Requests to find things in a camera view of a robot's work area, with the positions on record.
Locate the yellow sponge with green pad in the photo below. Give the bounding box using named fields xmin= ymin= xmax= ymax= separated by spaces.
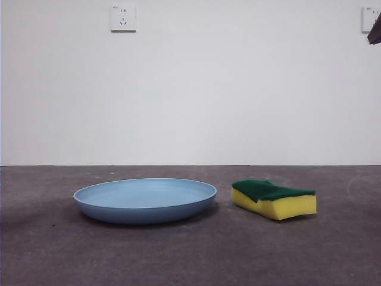
xmin=231 ymin=178 xmax=317 ymax=222

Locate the light blue round plate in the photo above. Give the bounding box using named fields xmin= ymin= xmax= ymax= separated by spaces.
xmin=73 ymin=178 xmax=217 ymax=225

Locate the white wall socket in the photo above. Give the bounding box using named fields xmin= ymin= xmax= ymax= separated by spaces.
xmin=110 ymin=3 xmax=138 ymax=33
xmin=361 ymin=7 xmax=381 ymax=34

